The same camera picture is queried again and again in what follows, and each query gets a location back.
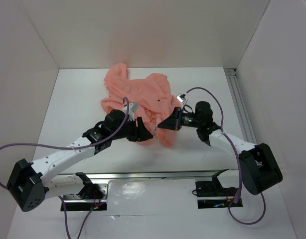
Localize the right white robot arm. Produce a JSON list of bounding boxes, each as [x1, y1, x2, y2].
[[157, 101, 283, 195]]

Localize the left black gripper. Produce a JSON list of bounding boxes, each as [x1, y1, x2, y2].
[[111, 117, 153, 142]]

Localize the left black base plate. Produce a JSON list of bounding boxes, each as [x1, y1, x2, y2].
[[62, 180, 109, 212]]

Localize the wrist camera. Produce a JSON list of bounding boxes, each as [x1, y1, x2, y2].
[[129, 103, 140, 113], [176, 94, 187, 107]]

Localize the front aluminium rail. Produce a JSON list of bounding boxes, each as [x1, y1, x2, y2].
[[55, 170, 220, 181]]

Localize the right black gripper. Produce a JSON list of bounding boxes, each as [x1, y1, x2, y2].
[[158, 106, 202, 130]]

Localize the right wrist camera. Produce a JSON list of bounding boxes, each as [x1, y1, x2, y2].
[[176, 94, 187, 107]]

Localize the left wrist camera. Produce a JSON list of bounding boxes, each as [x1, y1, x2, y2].
[[129, 103, 140, 113]]

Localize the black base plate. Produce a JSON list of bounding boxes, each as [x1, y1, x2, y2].
[[192, 181, 237, 209], [62, 180, 109, 212]]

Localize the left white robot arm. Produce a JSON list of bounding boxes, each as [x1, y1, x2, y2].
[[7, 110, 153, 212]]

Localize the right side aluminium rails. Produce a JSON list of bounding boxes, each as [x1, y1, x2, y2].
[[224, 68, 259, 144]]

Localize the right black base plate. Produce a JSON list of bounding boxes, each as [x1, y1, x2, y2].
[[192, 181, 237, 209]]

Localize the pink zip-up jacket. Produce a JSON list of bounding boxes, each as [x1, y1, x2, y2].
[[101, 63, 181, 148]]

